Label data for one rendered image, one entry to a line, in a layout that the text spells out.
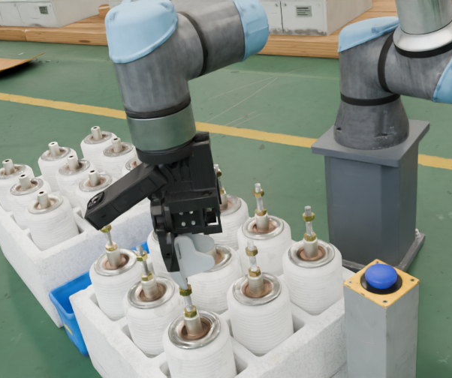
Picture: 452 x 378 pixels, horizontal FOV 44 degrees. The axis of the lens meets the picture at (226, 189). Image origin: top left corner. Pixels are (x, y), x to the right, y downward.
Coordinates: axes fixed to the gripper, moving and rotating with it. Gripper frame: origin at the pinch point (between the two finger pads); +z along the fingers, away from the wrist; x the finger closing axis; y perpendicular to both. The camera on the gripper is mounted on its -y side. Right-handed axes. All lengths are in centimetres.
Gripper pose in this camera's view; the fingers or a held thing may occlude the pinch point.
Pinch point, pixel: (178, 278)
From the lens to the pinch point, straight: 75.6
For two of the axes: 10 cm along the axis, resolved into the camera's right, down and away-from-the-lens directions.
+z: 1.4, 8.6, 4.8
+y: 9.9, -1.3, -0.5
